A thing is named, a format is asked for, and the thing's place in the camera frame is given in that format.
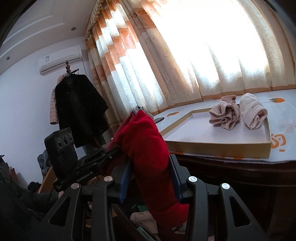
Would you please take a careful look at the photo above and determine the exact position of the bright red underwear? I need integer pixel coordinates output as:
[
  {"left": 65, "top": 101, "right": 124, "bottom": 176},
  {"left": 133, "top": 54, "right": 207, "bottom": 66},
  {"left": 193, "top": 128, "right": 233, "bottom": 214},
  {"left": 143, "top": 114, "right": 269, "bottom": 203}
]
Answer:
[{"left": 107, "top": 110, "right": 189, "bottom": 228}]

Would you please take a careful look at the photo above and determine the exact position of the tan beige underwear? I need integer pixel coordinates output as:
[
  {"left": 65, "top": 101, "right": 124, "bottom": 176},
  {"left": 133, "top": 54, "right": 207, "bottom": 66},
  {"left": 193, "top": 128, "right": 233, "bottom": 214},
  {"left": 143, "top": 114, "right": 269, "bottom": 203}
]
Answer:
[{"left": 130, "top": 211, "right": 158, "bottom": 235}]

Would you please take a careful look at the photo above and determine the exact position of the pink dotted underwear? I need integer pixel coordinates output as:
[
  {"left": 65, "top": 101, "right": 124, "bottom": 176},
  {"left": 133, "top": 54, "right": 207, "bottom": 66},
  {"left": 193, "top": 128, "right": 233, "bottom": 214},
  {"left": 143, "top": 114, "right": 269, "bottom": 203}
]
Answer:
[{"left": 209, "top": 95, "right": 240, "bottom": 131}]

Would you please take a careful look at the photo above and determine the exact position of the pale pink underwear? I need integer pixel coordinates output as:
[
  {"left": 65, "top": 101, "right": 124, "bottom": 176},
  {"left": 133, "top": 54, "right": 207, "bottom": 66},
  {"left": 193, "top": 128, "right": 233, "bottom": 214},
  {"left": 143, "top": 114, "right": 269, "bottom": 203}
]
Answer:
[{"left": 239, "top": 93, "right": 268, "bottom": 130}]

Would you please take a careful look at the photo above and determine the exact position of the shallow cardboard box tray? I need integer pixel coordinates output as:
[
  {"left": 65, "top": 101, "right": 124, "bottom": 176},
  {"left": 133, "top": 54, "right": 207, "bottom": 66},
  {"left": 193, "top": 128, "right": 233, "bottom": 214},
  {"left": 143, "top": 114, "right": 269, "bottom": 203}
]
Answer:
[{"left": 160, "top": 108, "right": 271, "bottom": 159}]

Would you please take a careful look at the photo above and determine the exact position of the black hanging coat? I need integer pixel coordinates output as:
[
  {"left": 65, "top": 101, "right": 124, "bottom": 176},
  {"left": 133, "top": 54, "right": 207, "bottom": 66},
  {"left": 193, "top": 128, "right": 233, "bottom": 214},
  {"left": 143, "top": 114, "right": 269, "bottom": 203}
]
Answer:
[{"left": 55, "top": 74, "right": 109, "bottom": 148}]

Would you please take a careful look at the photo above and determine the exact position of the black smartphone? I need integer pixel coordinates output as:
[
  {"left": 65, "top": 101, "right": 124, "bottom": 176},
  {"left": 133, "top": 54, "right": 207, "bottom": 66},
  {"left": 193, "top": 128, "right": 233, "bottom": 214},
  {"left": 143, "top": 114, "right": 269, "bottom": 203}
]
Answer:
[{"left": 154, "top": 117, "right": 165, "bottom": 123}]

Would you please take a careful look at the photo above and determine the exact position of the dark wooden dresser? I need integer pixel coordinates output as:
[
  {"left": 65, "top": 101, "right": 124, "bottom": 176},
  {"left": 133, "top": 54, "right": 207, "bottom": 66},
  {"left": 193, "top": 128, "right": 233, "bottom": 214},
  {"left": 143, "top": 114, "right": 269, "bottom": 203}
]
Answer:
[{"left": 176, "top": 153, "right": 295, "bottom": 233}]

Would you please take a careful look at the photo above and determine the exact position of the wooden coat rack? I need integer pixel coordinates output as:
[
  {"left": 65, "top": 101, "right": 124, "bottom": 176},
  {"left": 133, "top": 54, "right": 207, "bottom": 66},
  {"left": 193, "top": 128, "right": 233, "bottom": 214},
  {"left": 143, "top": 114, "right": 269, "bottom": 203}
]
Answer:
[{"left": 65, "top": 60, "right": 79, "bottom": 76}]

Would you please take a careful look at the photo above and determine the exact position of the white patterned table cover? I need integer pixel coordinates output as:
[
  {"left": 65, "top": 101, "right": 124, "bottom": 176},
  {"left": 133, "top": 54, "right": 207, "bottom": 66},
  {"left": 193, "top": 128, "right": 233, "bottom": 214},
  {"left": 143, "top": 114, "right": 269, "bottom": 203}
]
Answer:
[{"left": 157, "top": 90, "right": 295, "bottom": 163}]

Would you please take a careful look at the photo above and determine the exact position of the beige orange lace curtain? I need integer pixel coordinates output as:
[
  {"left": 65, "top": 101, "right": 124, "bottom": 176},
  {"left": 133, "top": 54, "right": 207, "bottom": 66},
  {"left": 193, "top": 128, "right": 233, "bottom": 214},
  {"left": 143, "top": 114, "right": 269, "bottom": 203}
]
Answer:
[{"left": 85, "top": 1, "right": 295, "bottom": 133}]

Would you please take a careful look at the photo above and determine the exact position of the black left camera box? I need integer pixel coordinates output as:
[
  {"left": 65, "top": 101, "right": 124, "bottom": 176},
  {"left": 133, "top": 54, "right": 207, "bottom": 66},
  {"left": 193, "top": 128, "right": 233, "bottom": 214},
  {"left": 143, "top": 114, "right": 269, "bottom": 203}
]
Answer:
[{"left": 44, "top": 128, "right": 78, "bottom": 189}]

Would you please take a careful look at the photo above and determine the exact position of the white wall air conditioner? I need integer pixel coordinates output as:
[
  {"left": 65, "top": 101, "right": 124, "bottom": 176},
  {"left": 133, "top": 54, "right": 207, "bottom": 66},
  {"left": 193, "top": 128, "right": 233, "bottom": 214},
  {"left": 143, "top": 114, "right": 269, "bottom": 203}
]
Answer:
[{"left": 38, "top": 45, "right": 82, "bottom": 75}]

